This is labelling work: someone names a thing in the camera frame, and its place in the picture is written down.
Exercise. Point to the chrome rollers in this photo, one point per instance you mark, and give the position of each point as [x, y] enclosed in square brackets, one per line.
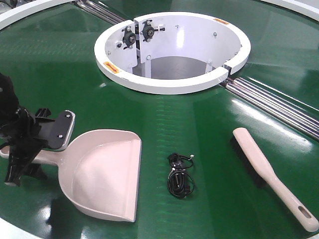
[99, 11]
[274, 105]

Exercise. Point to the chrome rollers far left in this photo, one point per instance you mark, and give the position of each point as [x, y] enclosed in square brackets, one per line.
[99, 11]

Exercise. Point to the right black bearing mount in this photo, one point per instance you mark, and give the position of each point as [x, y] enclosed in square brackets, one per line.
[149, 31]

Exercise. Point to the white rim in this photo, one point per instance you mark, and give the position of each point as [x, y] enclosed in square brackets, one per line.
[27, 9]
[308, 8]

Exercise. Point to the white outer rim left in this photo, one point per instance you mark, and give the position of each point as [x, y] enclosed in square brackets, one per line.
[27, 9]

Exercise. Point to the left black bearing mount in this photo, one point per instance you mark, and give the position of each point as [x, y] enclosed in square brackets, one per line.
[129, 37]

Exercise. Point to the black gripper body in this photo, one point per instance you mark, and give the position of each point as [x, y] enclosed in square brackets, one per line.
[18, 126]

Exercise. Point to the pink plastic dustpan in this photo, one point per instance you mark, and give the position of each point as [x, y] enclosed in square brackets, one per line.
[99, 173]

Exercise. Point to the black bearing mount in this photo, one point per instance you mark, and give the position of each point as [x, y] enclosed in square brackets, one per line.
[149, 31]
[129, 37]

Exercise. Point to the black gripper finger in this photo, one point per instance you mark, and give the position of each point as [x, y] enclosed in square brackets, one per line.
[57, 132]
[20, 163]

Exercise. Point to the chrome rollers near right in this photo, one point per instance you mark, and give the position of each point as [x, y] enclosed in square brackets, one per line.
[274, 105]

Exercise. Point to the white outer rim right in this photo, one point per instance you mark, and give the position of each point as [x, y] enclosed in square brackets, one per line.
[308, 8]

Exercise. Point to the pink hand broom black bristles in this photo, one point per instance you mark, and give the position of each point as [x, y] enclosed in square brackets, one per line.
[261, 170]

